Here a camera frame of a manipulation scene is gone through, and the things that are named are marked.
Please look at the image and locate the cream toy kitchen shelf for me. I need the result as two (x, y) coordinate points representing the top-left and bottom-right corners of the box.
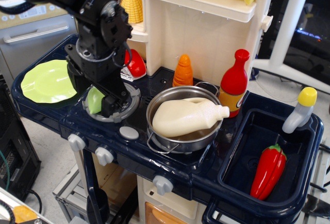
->
(128, 0), (272, 85)

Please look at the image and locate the grey knob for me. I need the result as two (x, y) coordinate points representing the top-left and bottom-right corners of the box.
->
(68, 134), (86, 152)
(95, 147), (114, 166)
(153, 175), (173, 196)

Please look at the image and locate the steel pot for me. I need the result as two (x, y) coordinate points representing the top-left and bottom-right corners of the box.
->
(146, 86), (229, 154)

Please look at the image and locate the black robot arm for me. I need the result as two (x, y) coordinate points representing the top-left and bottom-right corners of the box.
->
(1, 0), (132, 117)

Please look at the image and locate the light green plate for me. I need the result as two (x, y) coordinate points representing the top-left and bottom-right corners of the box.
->
(21, 59), (77, 104)

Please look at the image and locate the grey right knob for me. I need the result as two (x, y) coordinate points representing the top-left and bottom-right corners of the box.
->
(153, 175), (173, 196)

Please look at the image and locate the red ketchup bottle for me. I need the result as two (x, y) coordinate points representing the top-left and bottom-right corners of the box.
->
(219, 49), (250, 118)

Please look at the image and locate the white stand frame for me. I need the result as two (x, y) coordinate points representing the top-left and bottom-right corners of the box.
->
(252, 0), (330, 93)

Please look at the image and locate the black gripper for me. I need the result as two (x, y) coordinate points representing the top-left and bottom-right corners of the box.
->
(64, 44), (128, 117)

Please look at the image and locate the grey left knob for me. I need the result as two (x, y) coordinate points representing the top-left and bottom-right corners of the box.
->
(68, 134), (86, 152)

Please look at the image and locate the navy toy kitchen counter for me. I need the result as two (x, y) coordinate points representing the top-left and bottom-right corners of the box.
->
(11, 35), (324, 223)

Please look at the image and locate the black computer case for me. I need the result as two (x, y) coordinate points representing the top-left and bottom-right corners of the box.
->
(1, 83), (41, 201)

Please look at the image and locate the orange toy carrot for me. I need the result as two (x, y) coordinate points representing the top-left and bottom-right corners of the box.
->
(172, 54), (193, 87)

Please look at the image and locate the grey middle knob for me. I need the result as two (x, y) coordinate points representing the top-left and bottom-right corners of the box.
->
(95, 147), (114, 166)

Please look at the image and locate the grey oval button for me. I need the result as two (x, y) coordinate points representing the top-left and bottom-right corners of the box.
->
(119, 126), (139, 140)

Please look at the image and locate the cream toy bottle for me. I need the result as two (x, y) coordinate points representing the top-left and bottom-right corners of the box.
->
(152, 98), (230, 138)

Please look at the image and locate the red toy pepper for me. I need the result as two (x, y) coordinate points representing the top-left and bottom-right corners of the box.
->
(250, 144), (287, 200)

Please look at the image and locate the red white toy can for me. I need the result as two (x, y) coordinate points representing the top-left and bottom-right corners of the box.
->
(121, 49), (146, 82)

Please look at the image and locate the grey toy dishwasher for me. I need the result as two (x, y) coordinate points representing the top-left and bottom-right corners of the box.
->
(1, 4), (77, 88)

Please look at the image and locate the grey toy burner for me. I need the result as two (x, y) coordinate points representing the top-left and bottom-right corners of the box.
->
(82, 83), (141, 123)

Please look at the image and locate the green toy pear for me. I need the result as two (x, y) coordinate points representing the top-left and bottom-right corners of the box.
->
(87, 87), (105, 114)

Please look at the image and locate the yellow toy corn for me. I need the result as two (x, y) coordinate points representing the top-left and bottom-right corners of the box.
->
(121, 0), (143, 24)

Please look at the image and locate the grey yellow toy faucet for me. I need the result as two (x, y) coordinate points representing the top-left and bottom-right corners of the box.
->
(282, 87), (318, 134)

